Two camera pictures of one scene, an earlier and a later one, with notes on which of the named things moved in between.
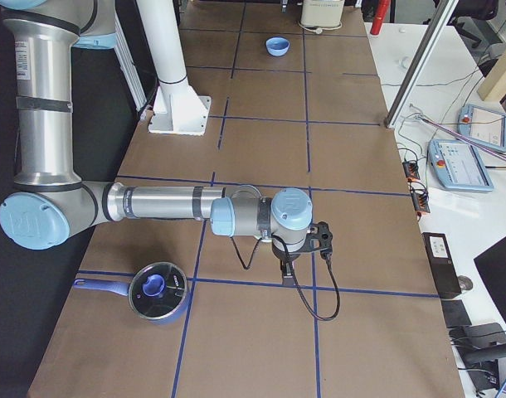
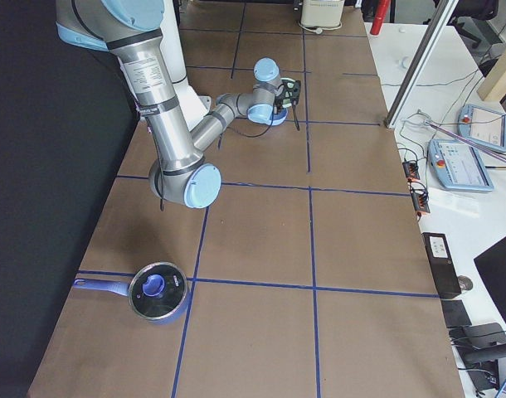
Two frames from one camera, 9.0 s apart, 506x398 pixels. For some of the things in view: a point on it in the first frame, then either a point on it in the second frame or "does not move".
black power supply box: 442,267 does not move
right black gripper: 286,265 → 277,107
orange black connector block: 411,169 does not move
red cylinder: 381,14 does not move
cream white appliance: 322,12 does not move
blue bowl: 277,46 → 278,118
